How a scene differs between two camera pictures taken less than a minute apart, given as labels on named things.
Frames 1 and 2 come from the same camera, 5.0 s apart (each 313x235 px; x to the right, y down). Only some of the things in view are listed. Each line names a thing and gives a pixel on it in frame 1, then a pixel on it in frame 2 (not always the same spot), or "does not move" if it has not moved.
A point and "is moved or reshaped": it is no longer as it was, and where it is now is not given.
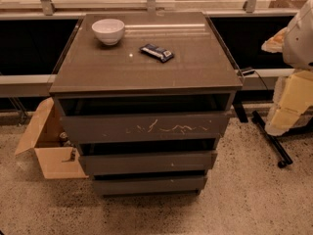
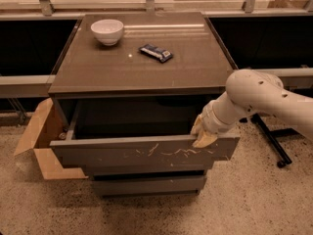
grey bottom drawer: [153, 184] does not move
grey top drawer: [144, 128] is moved or reshaped
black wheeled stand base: [295, 130] does not move
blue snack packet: [156, 52] does not move
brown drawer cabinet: [145, 97] does not move
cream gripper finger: [275, 43] -> [204, 139]
